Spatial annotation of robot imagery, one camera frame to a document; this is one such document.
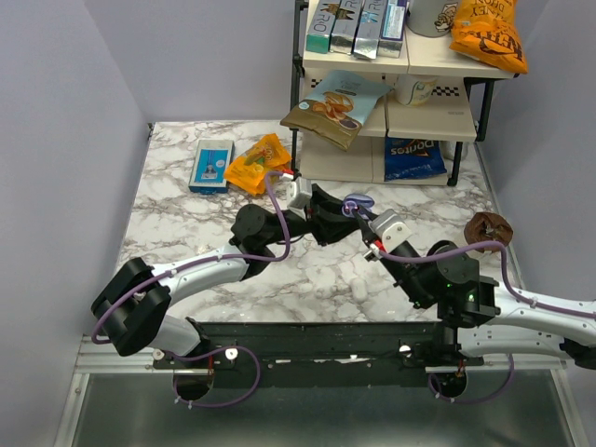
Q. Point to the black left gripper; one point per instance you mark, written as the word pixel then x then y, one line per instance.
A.
pixel 325 219

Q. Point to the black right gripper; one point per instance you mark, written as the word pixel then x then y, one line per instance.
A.
pixel 367 235

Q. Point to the purple earbud charging case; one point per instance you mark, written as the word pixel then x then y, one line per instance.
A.
pixel 357 204

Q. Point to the white earbud case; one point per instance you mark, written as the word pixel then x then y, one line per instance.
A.
pixel 359 290

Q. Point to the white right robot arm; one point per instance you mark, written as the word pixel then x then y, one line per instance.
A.
pixel 486 316

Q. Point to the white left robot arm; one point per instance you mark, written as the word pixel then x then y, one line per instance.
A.
pixel 132 310

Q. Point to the blue Doritos bag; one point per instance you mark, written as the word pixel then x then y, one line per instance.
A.
pixel 412 159

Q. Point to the white earbud right one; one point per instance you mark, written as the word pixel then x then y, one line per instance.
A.
pixel 338 289

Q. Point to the orange snack bag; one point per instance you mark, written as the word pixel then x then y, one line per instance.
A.
pixel 248 170

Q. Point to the teal gold chip bag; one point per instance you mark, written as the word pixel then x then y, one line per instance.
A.
pixel 337 108

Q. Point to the blue razor box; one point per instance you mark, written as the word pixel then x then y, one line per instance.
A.
pixel 211 161

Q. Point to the white mug on shelf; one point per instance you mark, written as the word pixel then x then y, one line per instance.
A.
pixel 414 89

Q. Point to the black beige shelf rack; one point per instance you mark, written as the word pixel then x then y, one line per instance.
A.
pixel 458 110

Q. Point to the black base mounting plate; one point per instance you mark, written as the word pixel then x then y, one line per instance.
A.
pixel 321 354

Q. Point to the teal toothpaste box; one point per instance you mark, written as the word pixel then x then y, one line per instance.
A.
pixel 318 37

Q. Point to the blue white box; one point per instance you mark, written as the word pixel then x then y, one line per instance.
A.
pixel 392 31

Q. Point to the white printed cup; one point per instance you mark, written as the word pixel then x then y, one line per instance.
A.
pixel 431 18

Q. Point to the orange honey dijon chip bag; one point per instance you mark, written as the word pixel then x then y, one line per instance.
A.
pixel 485 31

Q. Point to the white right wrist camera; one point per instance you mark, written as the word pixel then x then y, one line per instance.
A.
pixel 390 232

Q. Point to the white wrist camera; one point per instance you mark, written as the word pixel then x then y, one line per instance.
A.
pixel 390 232
pixel 299 193

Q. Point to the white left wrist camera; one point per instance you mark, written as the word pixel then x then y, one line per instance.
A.
pixel 299 193

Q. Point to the grey aluminium frame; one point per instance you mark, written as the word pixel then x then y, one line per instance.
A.
pixel 103 359

